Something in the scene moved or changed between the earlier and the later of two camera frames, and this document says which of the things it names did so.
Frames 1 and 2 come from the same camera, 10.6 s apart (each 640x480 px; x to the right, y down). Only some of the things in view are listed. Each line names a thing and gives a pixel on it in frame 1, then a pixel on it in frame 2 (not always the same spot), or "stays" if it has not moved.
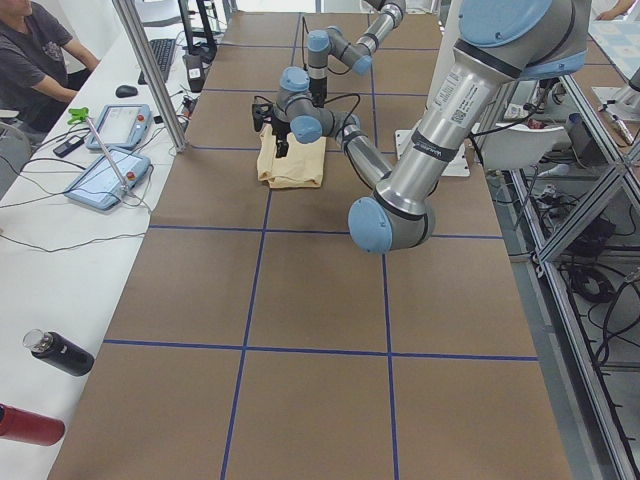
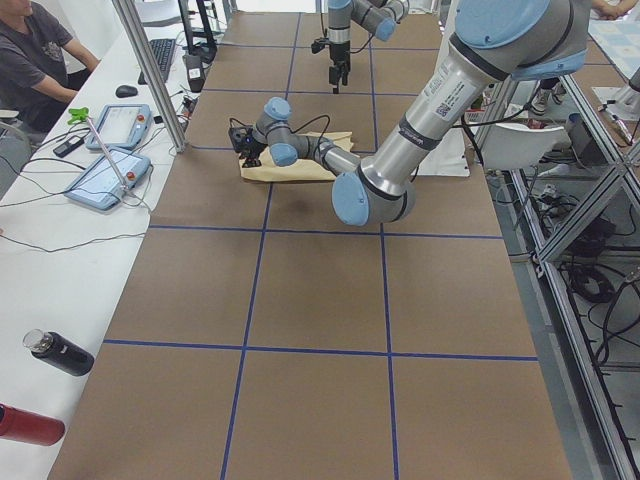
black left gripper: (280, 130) to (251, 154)
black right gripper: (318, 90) to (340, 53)
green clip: (78, 114) stays
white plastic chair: (514, 146) stays
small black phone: (68, 146) stays
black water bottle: (59, 351) stays
